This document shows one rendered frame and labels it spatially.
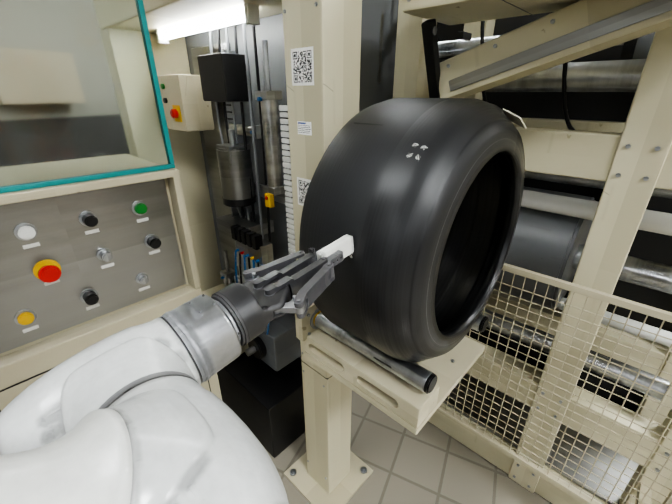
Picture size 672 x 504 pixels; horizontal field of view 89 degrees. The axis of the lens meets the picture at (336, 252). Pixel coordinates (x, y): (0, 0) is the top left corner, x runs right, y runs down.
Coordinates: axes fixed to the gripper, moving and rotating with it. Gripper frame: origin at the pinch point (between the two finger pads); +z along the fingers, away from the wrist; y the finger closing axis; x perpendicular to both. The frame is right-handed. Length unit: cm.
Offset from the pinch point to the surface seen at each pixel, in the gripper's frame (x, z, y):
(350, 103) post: -16.0, 34.3, 25.1
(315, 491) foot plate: 123, 3, 30
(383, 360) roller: 33.6, 10.4, -0.6
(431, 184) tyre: -8.7, 12.5, -9.2
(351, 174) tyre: -9.1, 9.7, 4.2
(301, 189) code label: 3.3, 22.3, 33.7
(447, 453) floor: 132, 54, -1
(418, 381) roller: 33.7, 10.4, -9.6
